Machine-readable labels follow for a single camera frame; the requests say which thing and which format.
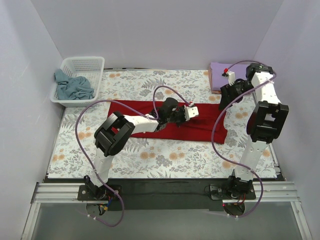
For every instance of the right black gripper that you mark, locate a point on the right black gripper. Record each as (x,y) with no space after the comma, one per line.
(225,94)

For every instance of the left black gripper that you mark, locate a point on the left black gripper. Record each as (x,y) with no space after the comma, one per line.
(181,116)

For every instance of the red t shirt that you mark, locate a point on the red t shirt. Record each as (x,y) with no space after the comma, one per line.
(198,129)

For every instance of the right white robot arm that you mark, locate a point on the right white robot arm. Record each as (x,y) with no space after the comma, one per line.
(264,125)

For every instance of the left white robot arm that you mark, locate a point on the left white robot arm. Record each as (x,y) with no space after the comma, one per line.
(115,131)

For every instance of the folded purple t shirt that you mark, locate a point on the folded purple t shirt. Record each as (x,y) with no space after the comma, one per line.
(238,69)

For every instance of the white plastic basket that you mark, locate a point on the white plastic basket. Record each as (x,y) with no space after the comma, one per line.
(90,67)

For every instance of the blue-grey t shirt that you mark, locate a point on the blue-grey t shirt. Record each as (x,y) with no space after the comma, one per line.
(72,88)

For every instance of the floral tablecloth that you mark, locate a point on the floral tablecloth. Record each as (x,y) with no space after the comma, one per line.
(146,157)

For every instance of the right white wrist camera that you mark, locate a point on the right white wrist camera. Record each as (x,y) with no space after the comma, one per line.
(230,75)

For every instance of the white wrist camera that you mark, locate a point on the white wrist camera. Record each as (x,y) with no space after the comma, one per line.
(190,111)
(230,75)

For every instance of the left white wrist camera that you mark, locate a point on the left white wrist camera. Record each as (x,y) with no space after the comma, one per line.
(190,111)

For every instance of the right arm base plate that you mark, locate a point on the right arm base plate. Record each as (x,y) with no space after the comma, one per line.
(220,192)

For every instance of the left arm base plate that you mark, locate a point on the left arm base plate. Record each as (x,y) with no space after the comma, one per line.
(112,191)

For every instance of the aluminium rail frame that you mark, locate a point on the aluminium rail frame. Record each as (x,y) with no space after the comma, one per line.
(164,209)

